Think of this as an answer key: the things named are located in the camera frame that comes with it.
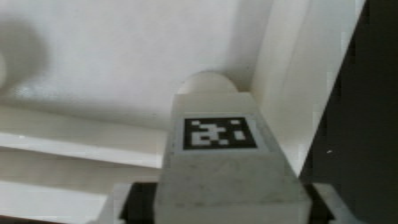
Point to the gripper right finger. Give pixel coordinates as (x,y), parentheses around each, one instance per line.
(329,211)

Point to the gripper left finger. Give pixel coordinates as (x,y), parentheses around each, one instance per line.
(129,204)

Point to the white leg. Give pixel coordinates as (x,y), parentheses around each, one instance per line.
(228,183)

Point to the white square tabletop tray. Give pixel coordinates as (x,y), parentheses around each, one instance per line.
(97,57)

